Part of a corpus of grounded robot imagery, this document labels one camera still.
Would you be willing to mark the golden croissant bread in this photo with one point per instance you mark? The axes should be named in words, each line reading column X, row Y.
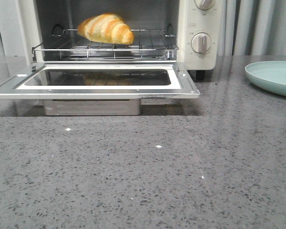
column 106, row 28

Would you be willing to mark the lower oven timer knob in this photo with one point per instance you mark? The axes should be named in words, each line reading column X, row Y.
column 201, row 43

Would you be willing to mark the cream toaster oven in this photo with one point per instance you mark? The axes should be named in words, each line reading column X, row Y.
column 25, row 24

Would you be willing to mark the oven glass door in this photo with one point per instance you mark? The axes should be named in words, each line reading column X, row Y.
column 100, row 81

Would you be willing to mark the upper oven temperature knob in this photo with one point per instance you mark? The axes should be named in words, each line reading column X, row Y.
column 205, row 4

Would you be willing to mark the grey curtain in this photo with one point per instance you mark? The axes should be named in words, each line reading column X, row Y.
column 253, row 27

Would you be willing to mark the light green plate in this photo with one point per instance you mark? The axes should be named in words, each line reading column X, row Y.
column 268, row 75

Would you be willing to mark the metal wire oven rack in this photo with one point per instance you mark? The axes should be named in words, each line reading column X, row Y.
column 152, row 45

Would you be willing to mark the metal oven door handle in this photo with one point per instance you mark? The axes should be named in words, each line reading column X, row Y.
column 91, row 107

